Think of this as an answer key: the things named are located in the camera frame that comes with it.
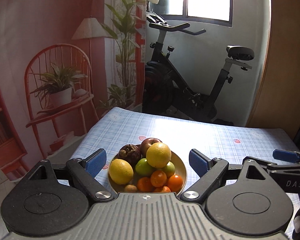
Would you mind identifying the yellow lemon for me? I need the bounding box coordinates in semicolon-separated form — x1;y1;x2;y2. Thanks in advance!
108;159;134;185

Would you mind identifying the green apple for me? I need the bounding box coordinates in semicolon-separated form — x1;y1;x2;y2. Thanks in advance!
161;161;175;178
135;158;156;177

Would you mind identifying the brown longan fruit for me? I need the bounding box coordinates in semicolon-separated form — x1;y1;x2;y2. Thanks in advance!
124;184;138;192

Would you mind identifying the dark purple mangosteen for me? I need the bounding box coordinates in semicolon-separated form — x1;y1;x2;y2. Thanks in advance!
118;144;141;166

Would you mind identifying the small mandarin orange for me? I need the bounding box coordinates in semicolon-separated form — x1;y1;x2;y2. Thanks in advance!
151;170;167;187

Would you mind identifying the red apple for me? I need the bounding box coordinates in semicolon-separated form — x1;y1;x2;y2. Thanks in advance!
140;138;161;158

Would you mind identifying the cream round plate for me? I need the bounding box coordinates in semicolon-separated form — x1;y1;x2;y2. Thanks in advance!
107;152;187;196

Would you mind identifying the blue plaid tablecloth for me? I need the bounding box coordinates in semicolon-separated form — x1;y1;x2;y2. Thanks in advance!
57;106;300;238

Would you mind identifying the black exercise bike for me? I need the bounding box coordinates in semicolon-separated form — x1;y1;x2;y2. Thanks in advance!
141;10;255;126

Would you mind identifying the printed room backdrop poster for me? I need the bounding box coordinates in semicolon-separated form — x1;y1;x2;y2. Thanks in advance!
0;0;146;180

